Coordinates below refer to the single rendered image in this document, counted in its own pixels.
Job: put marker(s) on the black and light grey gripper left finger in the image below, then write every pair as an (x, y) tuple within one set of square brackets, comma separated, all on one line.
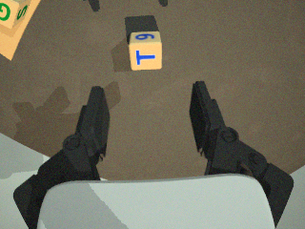
[(88, 143)]

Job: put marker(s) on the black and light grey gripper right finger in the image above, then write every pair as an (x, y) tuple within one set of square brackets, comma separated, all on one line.
[(221, 146)]

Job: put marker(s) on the tan square mat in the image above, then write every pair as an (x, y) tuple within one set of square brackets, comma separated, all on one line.
[(10, 38)]

